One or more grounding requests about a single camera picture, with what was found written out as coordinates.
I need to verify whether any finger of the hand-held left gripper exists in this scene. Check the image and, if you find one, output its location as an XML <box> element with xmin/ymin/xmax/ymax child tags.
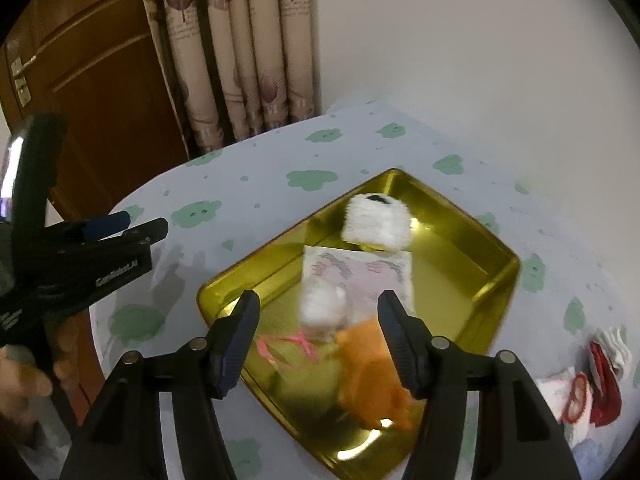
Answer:
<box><xmin>75</xmin><ymin>211</ymin><xmax>132</xmax><ymax>241</ymax></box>
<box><xmin>82</xmin><ymin>217</ymin><xmax>169</xmax><ymax>261</ymax></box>

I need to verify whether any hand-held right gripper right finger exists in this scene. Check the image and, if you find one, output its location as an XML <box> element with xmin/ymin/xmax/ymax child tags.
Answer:
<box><xmin>376</xmin><ymin>290</ymin><xmax>582</xmax><ymax>480</ymax></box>

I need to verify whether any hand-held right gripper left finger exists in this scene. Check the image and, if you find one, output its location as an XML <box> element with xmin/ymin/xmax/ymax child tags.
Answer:
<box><xmin>60</xmin><ymin>290</ymin><xmax>262</xmax><ymax>480</ymax></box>

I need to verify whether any orange plush toy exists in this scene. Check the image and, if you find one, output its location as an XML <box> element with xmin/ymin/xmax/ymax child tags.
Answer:
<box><xmin>334</xmin><ymin>320</ymin><xmax>418</xmax><ymax>431</ymax></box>

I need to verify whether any white patterned pouch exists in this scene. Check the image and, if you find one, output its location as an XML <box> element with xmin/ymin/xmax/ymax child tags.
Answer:
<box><xmin>302</xmin><ymin>245</ymin><xmax>415</xmax><ymax>313</ymax></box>

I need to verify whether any white pompom ball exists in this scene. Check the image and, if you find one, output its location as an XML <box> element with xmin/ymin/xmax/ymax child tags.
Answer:
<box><xmin>298</xmin><ymin>280</ymin><xmax>348</xmax><ymax>328</ymax></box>

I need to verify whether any red tin box gold inside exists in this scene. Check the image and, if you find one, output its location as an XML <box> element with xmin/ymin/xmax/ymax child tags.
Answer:
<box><xmin>196</xmin><ymin>167</ymin><xmax>522</xmax><ymax>480</ymax></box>

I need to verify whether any white fluffy black-spotted plush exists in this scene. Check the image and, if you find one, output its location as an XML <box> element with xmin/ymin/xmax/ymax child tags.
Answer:
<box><xmin>341</xmin><ymin>192</ymin><xmax>413</xmax><ymax>251</ymax></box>

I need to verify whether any person's left hand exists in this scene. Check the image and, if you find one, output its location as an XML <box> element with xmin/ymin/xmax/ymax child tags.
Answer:
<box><xmin>0</xmin><ymin>317</ymin><xmax>82</xmax><ymax>418</ymax></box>

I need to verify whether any brown wooden door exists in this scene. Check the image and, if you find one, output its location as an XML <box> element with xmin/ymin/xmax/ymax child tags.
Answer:
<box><xmin>0</xmin><ymin>0</ymin><xmax>193</xmax><ymax>406</ymax></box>

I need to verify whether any white cloth with red trim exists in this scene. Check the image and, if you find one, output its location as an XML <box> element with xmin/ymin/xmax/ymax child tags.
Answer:
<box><xmin>535</xmin><ymin>366</ymin><xmax>593</xmax><ymax>448</ymax></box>

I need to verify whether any beige leaf print curtain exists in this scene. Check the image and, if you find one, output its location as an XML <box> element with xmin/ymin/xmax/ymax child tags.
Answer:
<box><xmin>137</xmin><ymin>0</ymin><xmax>323</xmax><ymax>158</ymax></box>

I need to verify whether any white striped sock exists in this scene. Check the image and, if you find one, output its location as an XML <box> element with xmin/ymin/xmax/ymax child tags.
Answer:
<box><xmin>595</xmin><ymin>326</ymin><xmax>630</xmax><ymax>381</ymax></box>

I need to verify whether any metal door handle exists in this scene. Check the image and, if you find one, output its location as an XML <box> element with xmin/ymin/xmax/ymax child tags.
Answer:
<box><xmin>10</xmin><ymin>55</ymin><xmax>40</xmax><ymax>108</ymax></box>

